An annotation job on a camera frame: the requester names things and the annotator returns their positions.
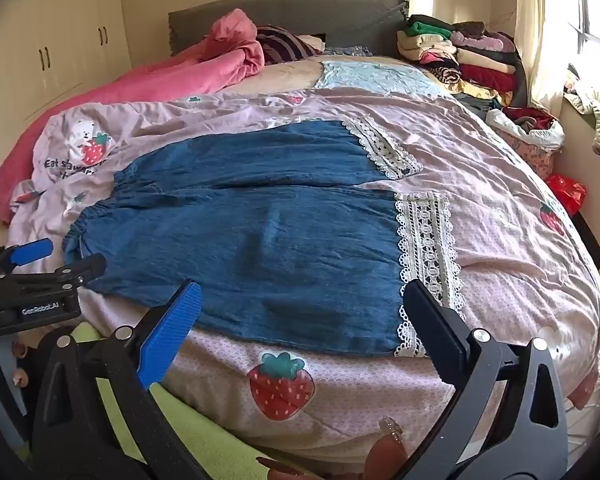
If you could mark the cream wardrobe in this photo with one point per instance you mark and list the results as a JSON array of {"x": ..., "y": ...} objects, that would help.
[{"x": 55, "y": 25}]

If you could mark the pinkish brown object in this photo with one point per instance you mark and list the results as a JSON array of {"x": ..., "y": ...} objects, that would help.
[{"x": 387, "y": 455}]

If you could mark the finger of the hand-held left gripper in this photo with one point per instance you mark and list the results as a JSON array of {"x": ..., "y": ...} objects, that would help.
[
  {"x": 87, "y": 265},
  {"x": 30, "y": 251}
]

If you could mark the blue denim pants lace trim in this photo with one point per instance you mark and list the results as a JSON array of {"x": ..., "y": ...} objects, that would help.
[{"x": 260, "y": 240}]

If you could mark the stack of folded clothes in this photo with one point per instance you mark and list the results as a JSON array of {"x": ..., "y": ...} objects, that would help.
[{"x": 480, "y": 67}]

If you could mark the blue floral pillow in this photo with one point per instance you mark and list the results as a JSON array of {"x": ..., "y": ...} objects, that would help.
[{"x": 350, "y": 51}]

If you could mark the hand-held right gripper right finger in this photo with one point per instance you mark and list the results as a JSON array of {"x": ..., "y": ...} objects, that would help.
[{"x": 442, "y": 340}]

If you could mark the purple striped pillow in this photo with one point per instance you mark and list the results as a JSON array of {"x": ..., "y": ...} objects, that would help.
[{"x": 285, "y": 47}]

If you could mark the grey headboard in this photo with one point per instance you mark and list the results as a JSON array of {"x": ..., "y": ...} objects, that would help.
[{"x": 305, "y": 15}]

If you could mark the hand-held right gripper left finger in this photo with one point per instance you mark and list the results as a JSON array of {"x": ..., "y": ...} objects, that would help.
[{"x": 172, "y": 330}]

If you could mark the floral basket of clothes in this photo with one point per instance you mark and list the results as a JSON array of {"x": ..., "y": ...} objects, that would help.
[{"x": 530, "y": 155}]

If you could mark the coral pink blanket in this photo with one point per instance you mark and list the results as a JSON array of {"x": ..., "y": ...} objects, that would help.
[{"x": 130, "y": 85}]

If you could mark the pink strawberry print blanket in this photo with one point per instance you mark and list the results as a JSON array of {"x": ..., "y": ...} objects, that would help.
[{"x": 505, "y": 260}]

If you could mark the red plastic bag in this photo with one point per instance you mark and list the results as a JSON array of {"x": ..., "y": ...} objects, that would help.
[{"x": 567, "y": 192}]

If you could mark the light blue lace cloth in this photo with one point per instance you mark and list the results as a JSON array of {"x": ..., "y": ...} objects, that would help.
[{"x": 370, "y": 77}]

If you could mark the cream curtain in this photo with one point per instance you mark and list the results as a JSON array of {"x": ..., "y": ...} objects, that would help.
[{"x": 545, "y": 35}]

